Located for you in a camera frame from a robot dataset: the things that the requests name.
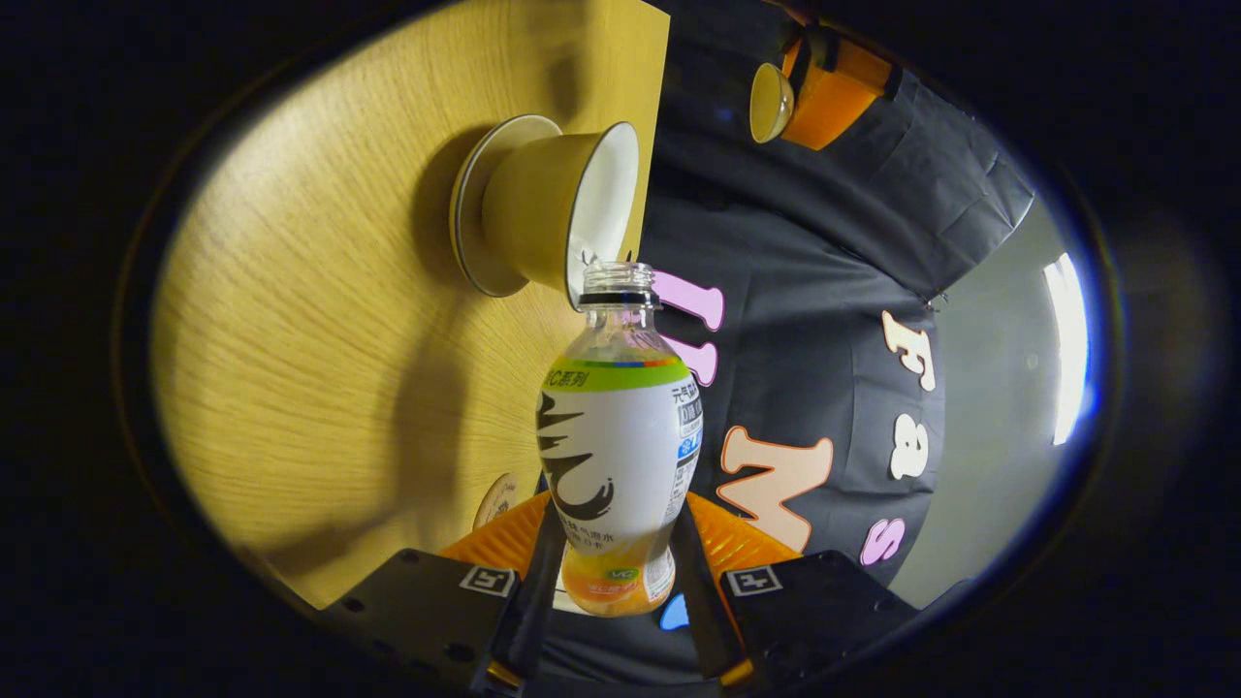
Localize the white teacup saucer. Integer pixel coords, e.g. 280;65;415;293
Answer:
449;114;564;299

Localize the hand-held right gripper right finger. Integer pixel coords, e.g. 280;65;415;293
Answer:
670;491;918;688

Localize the black backdrop cloth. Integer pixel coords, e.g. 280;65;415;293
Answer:
538;0;1038;685

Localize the plastic water bottle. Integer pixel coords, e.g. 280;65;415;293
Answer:
536;260;705;618

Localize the tan teacup lid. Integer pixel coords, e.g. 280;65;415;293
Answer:
748;63;797;144

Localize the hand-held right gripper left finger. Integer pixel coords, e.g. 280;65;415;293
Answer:
323;490;568;695

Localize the round cork coaster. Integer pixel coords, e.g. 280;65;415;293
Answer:
472;472;521;530

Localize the tan ceramic teacup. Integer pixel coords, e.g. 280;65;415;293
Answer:
482;121;642;303

